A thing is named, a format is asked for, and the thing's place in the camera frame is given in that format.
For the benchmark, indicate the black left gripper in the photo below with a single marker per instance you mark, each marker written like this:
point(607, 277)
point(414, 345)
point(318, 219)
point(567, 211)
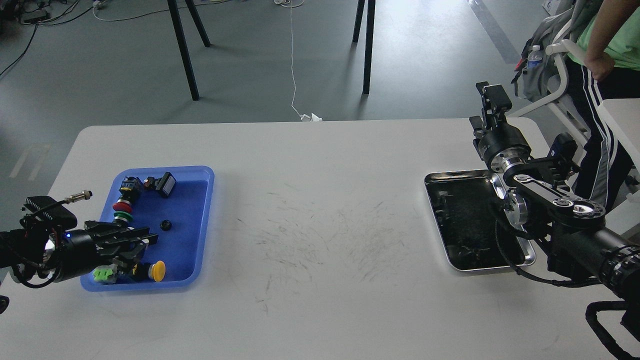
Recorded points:
point(121, 246)

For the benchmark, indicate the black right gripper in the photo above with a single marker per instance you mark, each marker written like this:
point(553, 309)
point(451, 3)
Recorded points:
point(498, 144)

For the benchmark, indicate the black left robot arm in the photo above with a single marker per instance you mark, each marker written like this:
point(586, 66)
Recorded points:
point(48, 247)

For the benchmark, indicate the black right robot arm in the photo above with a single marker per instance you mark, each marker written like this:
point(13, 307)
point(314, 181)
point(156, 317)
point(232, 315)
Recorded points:
point(538, 205)

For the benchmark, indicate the green round push button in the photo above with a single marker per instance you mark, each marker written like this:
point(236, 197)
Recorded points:
point(121, 216)

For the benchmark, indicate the green square push button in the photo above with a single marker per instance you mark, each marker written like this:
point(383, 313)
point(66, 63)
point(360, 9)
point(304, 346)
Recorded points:
point(106, 274)

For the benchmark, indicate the red round push button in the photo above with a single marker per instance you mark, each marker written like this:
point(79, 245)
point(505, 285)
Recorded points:
point(123, 205)

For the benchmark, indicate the yellow mushroom push button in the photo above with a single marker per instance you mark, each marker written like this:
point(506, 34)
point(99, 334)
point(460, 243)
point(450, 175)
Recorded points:
point(144, 271)

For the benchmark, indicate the grey backpack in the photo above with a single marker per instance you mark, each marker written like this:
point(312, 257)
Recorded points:
point(532, 84)

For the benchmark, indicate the blue plastic tray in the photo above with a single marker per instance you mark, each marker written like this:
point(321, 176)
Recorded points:
point(182, 247)

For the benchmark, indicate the plastic water bottle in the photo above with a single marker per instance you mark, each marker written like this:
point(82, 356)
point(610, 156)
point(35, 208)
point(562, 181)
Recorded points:
point(535, 57)

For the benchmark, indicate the silver metal tray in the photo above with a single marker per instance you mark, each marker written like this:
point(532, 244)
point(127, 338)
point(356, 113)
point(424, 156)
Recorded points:
point(473, 240)

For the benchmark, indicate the person in green shirt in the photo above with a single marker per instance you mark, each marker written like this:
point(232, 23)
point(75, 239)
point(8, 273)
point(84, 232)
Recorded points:
point(609, 71)

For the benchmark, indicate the white side table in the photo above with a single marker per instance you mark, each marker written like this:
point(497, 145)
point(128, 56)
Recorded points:
point(623, 117)

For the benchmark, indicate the black tripod legs right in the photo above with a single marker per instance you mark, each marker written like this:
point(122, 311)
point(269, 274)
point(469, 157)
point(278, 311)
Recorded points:
point(370, 6)

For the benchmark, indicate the black white rectangular switch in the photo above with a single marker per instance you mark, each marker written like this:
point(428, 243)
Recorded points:
point(162, 185)

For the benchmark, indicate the white chair frame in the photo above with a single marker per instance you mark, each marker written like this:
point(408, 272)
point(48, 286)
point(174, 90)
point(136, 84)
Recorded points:
point(557, 100)

